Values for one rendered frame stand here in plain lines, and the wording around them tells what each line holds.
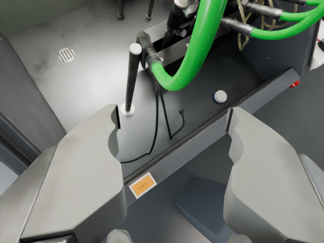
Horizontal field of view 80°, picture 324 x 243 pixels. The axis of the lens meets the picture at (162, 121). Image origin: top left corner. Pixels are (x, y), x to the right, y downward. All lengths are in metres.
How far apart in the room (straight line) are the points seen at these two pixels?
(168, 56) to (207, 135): 0.21
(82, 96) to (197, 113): 0.34
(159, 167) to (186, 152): 0.07
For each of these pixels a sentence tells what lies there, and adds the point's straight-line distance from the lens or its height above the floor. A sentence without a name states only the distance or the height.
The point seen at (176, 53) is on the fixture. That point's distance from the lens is 0.48.
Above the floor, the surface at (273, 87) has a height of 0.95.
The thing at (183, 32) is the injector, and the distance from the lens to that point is 0.42.
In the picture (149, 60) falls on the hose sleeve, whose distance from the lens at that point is 0.26.
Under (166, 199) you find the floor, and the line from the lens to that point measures 1.44.
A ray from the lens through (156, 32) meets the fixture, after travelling 0.50.
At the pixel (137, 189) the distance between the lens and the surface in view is 0.42.
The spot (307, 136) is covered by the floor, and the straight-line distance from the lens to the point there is 2.09.
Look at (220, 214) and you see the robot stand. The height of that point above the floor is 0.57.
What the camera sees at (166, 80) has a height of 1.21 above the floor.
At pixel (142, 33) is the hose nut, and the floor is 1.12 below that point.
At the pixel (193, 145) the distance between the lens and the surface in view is 0.46.
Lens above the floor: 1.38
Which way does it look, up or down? 74 degrees down
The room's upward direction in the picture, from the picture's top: 47 degrees clockwise
